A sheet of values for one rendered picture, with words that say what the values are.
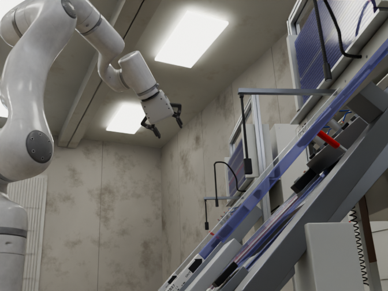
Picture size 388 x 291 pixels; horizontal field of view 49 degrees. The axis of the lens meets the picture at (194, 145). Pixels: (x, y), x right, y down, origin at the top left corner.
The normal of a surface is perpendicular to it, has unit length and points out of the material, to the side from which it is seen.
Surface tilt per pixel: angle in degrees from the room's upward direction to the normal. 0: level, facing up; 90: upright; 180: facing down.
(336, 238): 90
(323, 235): 90
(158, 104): 135
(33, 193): 90
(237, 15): 180
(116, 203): 90
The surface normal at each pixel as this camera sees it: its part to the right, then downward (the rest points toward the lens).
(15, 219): 0.84, -0.24
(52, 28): 0.61, 0.38
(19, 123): 0.25, -0.64
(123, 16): 0.04, 0.94
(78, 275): 0.43, -0.33
